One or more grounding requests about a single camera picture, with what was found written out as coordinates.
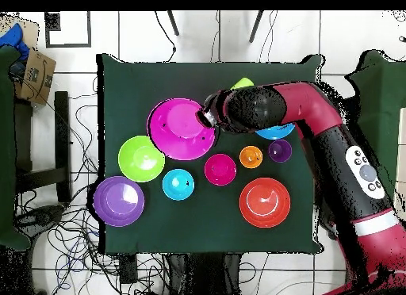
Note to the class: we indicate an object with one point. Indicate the blue cloth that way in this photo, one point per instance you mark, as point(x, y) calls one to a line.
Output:
point(12, 38)

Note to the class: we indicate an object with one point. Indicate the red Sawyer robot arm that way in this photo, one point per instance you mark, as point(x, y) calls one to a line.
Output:
point(317, 111)

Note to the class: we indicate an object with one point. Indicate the large green bowl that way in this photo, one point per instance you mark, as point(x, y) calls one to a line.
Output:
point(139, 160)

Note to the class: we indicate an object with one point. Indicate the large blue bowl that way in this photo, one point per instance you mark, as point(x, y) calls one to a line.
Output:
point(276, 133)

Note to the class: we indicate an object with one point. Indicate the small blue bowl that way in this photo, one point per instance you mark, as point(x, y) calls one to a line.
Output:
point(177, 184)

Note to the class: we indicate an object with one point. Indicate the black power strip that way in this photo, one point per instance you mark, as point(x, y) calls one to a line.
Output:
point(128, 269)

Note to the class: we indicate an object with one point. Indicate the neighbouring green covered table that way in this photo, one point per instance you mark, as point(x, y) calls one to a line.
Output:
point(6, 149)
point(380, 95)

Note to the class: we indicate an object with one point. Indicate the dark green tablecloth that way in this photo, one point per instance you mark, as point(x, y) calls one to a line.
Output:
point(190, 219)

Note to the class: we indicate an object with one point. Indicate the cardboard box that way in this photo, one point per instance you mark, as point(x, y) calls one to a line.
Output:
point(36, 76)

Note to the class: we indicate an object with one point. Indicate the black frame stand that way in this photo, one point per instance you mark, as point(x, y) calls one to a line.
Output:
point(62, 133)

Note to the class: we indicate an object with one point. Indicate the large pink bowl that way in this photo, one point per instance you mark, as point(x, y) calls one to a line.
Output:
point(177, 130)

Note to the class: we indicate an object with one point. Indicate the white box stack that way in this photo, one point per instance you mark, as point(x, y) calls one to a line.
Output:
point(402, 149)

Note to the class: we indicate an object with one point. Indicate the large orange-red bowl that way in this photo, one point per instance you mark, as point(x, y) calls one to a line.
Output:
point(265, 202)

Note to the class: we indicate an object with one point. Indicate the orange cup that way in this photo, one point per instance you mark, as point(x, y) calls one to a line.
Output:
point(250, 157)

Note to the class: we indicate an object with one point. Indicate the purple cup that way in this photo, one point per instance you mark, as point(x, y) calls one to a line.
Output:
point(279, 150)

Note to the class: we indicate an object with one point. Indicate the grey pedestal foot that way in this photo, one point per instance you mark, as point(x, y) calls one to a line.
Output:
point(41, 215)

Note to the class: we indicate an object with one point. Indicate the green cup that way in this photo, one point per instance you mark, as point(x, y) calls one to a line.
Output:
point(243, 83)

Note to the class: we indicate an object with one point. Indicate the large purple bowl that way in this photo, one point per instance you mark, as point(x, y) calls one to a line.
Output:
point(117, 201)

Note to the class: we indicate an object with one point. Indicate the black tripod leg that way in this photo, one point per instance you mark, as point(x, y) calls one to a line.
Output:
point(255, 27)
point(173, 23)

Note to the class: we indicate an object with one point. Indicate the small red-pink bowl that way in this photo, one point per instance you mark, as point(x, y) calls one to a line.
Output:
point(220, 169)

